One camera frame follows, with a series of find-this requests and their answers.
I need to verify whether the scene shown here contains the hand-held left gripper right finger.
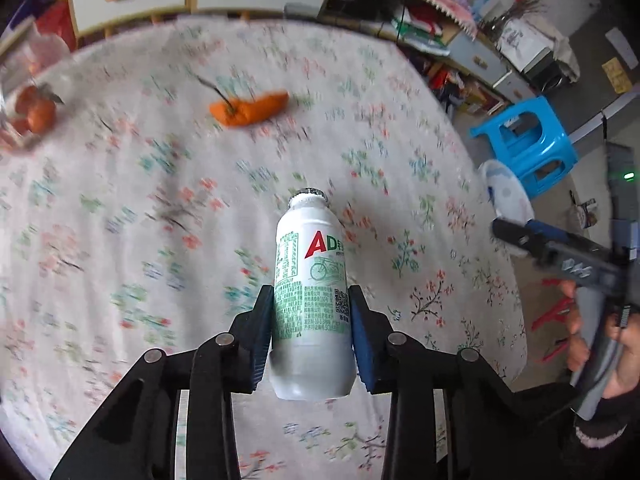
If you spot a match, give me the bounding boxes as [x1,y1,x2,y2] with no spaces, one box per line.
[349,284,581,480]

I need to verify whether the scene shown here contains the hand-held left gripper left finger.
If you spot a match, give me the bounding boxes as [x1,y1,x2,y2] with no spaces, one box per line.
[50,284,275,480]

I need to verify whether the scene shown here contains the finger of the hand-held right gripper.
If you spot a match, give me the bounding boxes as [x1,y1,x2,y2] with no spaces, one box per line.
[525,218,592,247]
[492,217,552,267]

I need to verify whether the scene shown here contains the white plastic bin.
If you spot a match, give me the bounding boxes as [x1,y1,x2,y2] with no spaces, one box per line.
[477,159,537,257]

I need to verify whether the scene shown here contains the white green-print milk bottle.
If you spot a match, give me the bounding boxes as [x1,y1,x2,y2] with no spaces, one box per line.
[269,187,357,402]

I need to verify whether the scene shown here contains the person's right forearm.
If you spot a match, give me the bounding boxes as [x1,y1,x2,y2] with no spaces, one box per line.
[570,392,640,480]

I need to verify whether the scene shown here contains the person's right hand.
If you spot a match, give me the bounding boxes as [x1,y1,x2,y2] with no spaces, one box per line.
[559,280,640,401]

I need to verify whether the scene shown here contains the small printed packet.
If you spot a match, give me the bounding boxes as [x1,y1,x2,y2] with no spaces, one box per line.
[574,197,599,227]

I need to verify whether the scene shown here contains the red plastic stool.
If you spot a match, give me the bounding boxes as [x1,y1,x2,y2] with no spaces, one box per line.
[531,279,577,362]

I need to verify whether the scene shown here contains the blue plastic stool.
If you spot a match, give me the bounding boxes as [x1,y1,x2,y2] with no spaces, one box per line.
[469,96,581,200]

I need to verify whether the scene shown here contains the yellow paper note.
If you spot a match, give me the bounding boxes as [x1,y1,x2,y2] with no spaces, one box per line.
[601,57,632,94]

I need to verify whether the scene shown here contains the white paper note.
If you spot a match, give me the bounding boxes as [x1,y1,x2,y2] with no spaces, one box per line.
[604,27,640,69]

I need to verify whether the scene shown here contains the white microwave with cloth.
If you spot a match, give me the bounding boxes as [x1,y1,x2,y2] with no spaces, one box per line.
[500,17,582,92]

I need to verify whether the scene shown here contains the low wooden cabinet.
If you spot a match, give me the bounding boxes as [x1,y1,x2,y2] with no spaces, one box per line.
[320,0,544,112]

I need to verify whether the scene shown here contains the dried branches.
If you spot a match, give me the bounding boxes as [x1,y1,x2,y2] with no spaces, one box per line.
[480,0,552,37]

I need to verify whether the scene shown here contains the colourful folded clothes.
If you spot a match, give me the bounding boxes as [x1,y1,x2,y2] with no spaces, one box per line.
[392,5,453,57]

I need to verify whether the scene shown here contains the clear plastic fruit bag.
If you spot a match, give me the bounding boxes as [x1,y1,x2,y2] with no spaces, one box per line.
[0,25,68,153]

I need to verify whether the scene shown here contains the red bag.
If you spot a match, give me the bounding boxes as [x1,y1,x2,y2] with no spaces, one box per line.
[36,4,79,53]

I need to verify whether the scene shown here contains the purple cloth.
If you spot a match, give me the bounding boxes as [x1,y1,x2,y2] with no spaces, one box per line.
[11,0,68,28]

